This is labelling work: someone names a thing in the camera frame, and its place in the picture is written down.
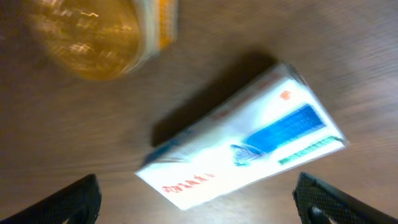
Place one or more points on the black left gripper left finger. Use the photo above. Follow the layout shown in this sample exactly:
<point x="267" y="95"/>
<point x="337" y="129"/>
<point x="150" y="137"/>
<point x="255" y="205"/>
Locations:
<point x="78" y="203"/>

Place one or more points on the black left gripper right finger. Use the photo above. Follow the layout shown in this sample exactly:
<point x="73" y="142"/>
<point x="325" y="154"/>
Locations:
<point x="320" y="202"/>

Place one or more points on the white Panadol medicine box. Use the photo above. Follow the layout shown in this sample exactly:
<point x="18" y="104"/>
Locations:
<point x="273" y="124"/>

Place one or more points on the small gold-lidded jar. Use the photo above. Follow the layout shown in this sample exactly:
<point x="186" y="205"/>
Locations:
<point x="103" y="39"/>

